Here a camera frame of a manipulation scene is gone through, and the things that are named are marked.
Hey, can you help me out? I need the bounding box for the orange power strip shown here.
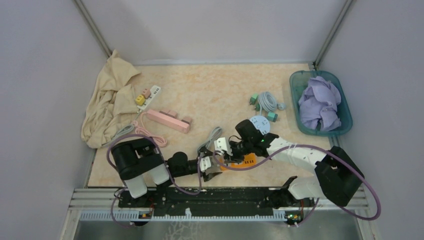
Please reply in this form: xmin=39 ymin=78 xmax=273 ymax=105
xmin=218 ymin=153 xmax=257 ymax=169

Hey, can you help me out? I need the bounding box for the green USB charger plug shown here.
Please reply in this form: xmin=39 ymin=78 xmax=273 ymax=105
xmin=249 ymin=93 xmax=259 ymax=105
xmin=254 ymin=103 xmax=261 ymax=112

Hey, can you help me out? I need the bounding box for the teal USB charger plug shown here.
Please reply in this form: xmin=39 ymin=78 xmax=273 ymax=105
xmin=266 ymin=112 xmax=278 ymax=123

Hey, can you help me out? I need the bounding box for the round light blue power socket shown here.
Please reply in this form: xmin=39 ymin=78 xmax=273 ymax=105
xmin=249 ymin=115 xmax=271 ymax=135

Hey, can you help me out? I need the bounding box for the pink power strip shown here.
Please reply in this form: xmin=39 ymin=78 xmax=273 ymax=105
xmin=145 ymin=109 xmax=192 ymax=134

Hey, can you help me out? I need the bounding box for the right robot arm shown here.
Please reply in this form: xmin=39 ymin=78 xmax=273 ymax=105
xmin=226 ymin=119 xmax=363 ymax=207

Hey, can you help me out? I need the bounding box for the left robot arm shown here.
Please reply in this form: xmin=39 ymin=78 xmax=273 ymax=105
xmin=106 ymin=138 xmax=222 ymax=207

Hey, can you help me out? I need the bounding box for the yellow USB charger plug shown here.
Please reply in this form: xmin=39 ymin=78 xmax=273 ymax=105
xmin=135 ymin=94 xmax=146 ymax=106

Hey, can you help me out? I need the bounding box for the white power strip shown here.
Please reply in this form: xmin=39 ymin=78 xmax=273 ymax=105
xmin=136 ymin=85 xmax=162 ymax=112

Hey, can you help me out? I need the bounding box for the pink charger on white strip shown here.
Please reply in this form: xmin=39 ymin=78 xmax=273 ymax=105
xmin=141 ymin=88 xmax=151 ymax=99

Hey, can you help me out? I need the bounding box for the teal plastic basket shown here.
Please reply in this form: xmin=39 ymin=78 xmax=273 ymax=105
xmin=289 ymin=70 xmax=353 ymax=137

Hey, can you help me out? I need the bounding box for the lavender cloth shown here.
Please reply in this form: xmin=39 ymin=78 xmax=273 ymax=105
xmin=298 ymin=76 xmax=342 ymax=132

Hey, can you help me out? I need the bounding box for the beige cloth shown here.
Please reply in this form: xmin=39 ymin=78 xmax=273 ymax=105
xmin=80 ymin=49 xmax=141 ymax=149

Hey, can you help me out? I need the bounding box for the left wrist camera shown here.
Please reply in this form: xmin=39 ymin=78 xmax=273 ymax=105
xmin=199 ymin=157 xmax=212 ymax=173

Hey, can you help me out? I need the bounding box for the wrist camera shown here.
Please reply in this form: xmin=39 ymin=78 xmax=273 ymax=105
xmin=199 ymin=157 xmax=212 ymax=173
xmin=213 ymin=137 xmax=233 ymax=156

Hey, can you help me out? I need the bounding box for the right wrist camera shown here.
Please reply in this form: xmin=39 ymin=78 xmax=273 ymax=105
xmin=213 ymin=137 xmax=233 ymax=156

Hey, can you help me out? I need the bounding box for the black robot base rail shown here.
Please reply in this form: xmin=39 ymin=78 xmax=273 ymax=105
xmin=118 ymin=187 xmax=315 ymax=217

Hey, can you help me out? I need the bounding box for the coiled light blue socket cable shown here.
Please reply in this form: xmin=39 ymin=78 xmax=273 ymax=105
xmin=257 ymin=91 xmax=286 ymax=114

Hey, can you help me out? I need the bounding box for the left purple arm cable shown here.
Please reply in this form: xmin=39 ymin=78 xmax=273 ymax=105
xmin=105 ymin=133 xmax=204 ymax=229

